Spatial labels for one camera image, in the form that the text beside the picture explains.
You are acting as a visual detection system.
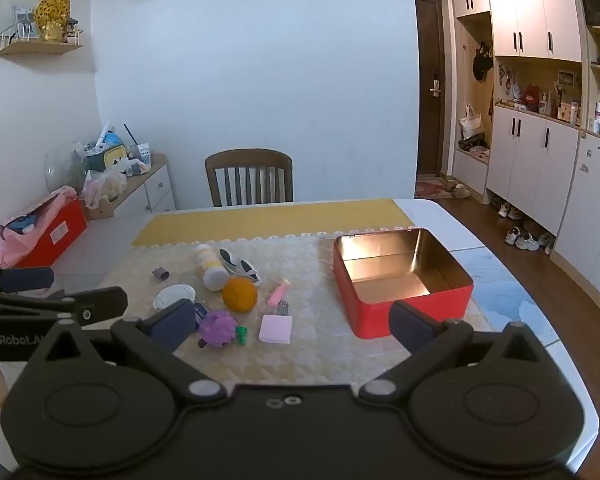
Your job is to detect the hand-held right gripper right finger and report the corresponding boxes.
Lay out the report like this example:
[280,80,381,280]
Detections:
[360,301,568,404]

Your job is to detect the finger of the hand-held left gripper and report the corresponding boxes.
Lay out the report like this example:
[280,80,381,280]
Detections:
[55,286,129,327]
[0,266,55,295]

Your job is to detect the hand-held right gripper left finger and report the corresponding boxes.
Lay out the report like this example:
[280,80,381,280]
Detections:
[25,299,228,406]

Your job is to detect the round white-lidded tin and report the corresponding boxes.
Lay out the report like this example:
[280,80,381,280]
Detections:
[153,284,196,313]

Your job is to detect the purple spiky ball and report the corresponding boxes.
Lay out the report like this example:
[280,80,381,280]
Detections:
[198,310,237,350]

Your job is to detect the red tin box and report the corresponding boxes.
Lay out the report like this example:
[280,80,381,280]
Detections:
[332,227,475,340]

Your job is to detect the orange ball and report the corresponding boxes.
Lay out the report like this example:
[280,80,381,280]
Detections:
[222,277,259,314]

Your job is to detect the pink sponge block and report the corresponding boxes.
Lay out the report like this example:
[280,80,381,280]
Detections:
[258,314,294,346]

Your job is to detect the pink tube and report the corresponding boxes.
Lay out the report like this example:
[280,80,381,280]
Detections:
[267,281,291,307]

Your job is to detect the red storage box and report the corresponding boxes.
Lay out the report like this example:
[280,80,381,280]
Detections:
[10,197,88,268]

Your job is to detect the white bottle with yellow label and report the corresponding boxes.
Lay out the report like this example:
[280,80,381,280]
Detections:
[195,243,229,292]

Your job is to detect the cream lace tablecloth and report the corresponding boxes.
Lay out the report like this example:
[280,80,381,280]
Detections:
[62,232,496,388]

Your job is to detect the clear plastic bag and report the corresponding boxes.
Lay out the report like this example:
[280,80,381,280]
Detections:
[81,169,128,209]

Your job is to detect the white drawer cabinet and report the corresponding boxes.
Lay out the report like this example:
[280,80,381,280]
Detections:
[85,154,177,221]

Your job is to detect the patterned doormat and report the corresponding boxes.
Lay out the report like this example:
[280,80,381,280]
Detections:
[414,175,453,200]

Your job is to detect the yellow table runner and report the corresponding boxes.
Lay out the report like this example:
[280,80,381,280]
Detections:
[131,199,415,248]

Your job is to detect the blue and yellow cartoon bag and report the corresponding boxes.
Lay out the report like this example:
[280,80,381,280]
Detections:
[87,130,128,173]

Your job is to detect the white bench cabinet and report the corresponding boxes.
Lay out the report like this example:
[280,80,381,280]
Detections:
[452,147,491,197]

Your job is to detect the wooden chair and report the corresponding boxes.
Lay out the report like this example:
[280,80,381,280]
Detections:
[204,149,294,208]

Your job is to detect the white lower cabinet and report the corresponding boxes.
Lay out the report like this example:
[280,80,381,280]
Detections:
[486,105,580,237]

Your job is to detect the white tote bag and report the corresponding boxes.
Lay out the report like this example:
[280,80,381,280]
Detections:
[459,103,483,140]

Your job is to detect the white cabinet with stickers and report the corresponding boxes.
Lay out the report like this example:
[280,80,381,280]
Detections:
[550,132,600,306]

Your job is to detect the golden ornament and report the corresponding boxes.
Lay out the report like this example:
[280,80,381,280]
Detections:
[34,0,72,42]

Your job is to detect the black hanging bag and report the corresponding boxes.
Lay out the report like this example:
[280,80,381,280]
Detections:
[472,42,494,82]

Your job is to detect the dark wooden door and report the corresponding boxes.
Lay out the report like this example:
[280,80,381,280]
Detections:
[414,0,448,177]

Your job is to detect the white upper cabinets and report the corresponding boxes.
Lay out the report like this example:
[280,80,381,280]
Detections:
[451,0,582,63]

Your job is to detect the wooden wall shelf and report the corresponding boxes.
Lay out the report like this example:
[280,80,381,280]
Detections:
[0,27,84,57]

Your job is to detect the small photo frame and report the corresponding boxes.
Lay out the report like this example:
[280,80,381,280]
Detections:
[12,6,37,40]

